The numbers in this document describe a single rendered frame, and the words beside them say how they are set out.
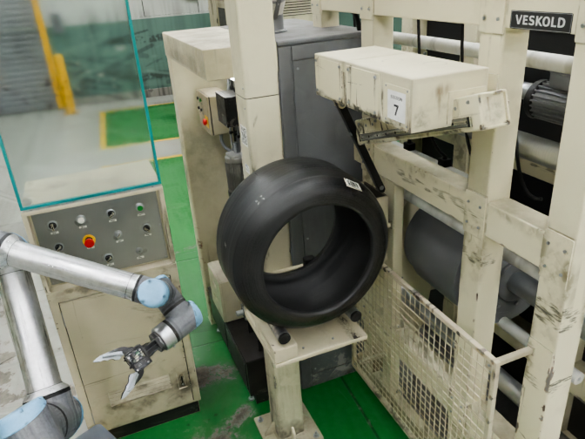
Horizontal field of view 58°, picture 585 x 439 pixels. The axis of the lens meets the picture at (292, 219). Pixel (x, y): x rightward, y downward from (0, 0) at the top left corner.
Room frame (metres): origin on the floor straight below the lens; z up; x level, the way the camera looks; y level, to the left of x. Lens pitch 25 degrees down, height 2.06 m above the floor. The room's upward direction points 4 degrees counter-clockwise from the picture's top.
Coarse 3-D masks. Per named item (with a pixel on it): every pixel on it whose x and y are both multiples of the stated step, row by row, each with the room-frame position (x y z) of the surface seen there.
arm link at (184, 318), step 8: (184, 304) 1.54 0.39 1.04; (192, 304) 1.55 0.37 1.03; (176, 312) 1.51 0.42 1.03; (184, 312) 1.52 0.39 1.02; (192, 312) 1.52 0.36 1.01; (200, 312) 1.54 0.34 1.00; (168, 320) 1.49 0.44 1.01; (176, 320) 1.49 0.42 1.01; (184, 320) 1.50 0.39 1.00; (192, 320) 1.51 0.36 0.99; (200, 320) 1.53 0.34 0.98; (176, 328) 1.47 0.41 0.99; (184, 328) 1.48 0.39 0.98; (192, 328) 1.50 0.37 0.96; (176, 336) 1.46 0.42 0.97; (184, 336) 1.48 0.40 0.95
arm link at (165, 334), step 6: (162, 324) 1.48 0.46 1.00; (156, 330) 1.46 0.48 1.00; (162, 330) 1.45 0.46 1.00; (168, 330) 1.46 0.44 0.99; (162, 336) 1.44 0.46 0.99; (168, 336) 1.44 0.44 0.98; (174, 336) 1.45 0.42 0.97; (162, 342) 1.44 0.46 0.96; (168, 342) 1.43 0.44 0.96; (174, 342) 1.45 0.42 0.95; (168, 348) 1.44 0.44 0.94
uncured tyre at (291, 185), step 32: (288, 160) 1.71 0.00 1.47; (320, 160) 1.75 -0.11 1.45; (256, 192) 1.57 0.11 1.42; (288, 192) 1.51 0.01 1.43; (320, 192) 1.53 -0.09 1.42; (352, 192) 1.57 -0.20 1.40; (224, 224) 1.60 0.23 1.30; (256, 224) 1.47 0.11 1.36; (352, 224) 1.85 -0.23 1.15; (384, 224) 1.63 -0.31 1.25; (224, 256) 1.54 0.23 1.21; (256, 256) 1.45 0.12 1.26; (320, 256) 1.83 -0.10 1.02; (352, 256) 1.80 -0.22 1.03; (384, 256) 1.62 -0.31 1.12; (256, 288) 1.44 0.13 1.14; (288, 288) 1.76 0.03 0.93; (320, 288) 1.75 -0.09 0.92; (352, 288) 1.58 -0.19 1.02; (288, 320) 1.48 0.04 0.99; (320, 320) 1.52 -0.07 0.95
